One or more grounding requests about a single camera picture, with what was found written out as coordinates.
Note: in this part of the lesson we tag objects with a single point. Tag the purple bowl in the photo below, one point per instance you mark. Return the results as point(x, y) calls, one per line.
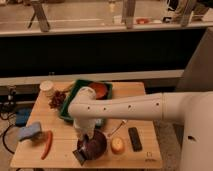
point(97, 145)

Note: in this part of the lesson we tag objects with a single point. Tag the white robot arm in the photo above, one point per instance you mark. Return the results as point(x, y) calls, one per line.
point(192, 109)

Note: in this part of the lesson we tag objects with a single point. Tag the red bowl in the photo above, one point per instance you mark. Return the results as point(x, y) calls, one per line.
point(100, 89)

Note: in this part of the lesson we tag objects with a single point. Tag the dark red grapes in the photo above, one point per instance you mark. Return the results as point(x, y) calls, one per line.
point(57, 99)

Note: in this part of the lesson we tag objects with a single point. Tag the green plastic tray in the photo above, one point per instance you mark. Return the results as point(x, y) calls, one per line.
point(73, 91)

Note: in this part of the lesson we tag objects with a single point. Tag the black remote control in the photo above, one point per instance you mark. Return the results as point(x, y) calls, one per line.
point(135, 139)

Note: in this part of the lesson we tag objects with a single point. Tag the yellow apple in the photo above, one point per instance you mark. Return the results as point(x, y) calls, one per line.
point(117, 145)

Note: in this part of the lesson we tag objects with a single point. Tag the white cup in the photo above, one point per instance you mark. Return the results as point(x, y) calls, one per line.
point(47, 87)

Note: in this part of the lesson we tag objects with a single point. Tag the blue box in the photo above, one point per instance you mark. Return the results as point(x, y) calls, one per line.
point(22, 116)

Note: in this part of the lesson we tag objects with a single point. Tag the blue sponge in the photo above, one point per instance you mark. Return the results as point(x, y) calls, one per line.
point(30, 131)

